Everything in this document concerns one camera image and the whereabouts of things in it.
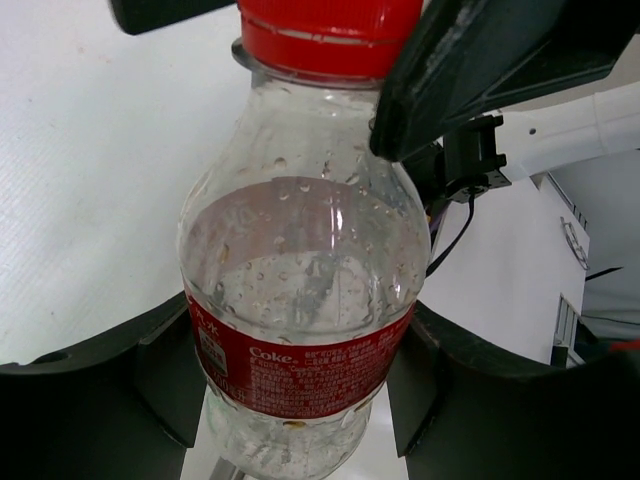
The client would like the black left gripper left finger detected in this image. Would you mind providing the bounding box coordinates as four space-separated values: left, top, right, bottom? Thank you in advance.
1 293 205 479

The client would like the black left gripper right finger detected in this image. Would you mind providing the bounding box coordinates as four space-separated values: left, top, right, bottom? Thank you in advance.
387 304 639 479

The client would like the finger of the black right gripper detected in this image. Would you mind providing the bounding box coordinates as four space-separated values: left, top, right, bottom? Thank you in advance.
108 0 235 36

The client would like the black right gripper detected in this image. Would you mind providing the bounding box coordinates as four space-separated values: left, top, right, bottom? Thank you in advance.
369 0 639 205

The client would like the red label clear bottle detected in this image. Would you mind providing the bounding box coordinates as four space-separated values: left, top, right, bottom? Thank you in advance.
178 1 431 479

